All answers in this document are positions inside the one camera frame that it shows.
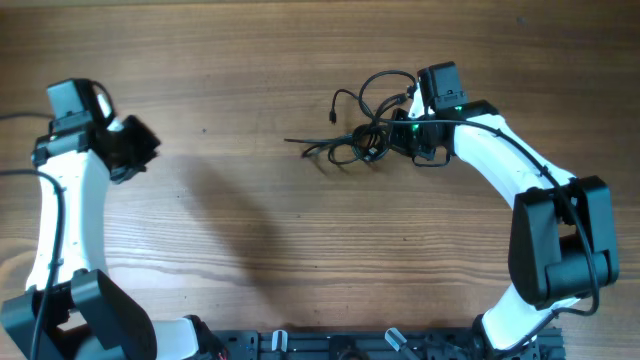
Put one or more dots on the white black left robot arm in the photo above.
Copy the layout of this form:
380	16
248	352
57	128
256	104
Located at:
71	309

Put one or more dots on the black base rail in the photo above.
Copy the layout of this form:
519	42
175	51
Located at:
435	344

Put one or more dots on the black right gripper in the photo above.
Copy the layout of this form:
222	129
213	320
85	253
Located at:
398	142

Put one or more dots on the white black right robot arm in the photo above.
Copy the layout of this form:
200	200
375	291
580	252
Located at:
562	247

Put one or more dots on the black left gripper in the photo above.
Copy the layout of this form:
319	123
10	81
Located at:
150	144

